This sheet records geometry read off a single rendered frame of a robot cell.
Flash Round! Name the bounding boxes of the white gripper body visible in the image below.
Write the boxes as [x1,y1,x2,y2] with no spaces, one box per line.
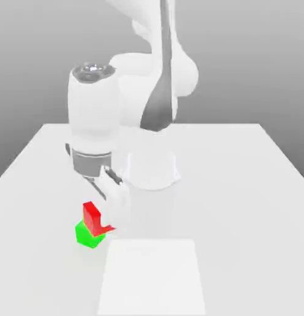
[84,172,130,211]

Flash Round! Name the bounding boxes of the small red cube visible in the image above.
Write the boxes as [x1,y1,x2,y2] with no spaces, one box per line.
[82,201,117,237]

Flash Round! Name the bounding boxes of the small green cube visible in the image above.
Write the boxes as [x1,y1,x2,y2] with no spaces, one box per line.
[75,220,106,249]

